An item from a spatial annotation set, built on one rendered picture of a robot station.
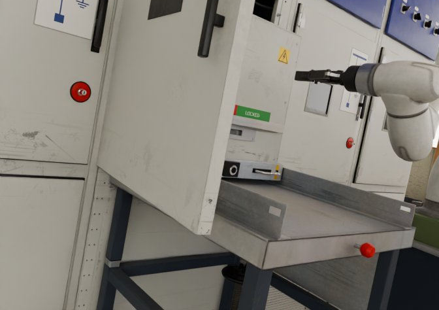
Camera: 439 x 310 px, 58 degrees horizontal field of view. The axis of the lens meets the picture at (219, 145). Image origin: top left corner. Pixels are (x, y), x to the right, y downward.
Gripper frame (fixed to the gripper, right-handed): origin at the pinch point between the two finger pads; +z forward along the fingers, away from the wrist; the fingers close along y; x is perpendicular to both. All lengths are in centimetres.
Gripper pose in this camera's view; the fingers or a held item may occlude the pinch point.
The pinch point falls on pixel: (304, 76)
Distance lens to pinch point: 131.1
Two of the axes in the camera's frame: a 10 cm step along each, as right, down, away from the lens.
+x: 1.9, -9.8, -0.7
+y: 7.6, 1.0, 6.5
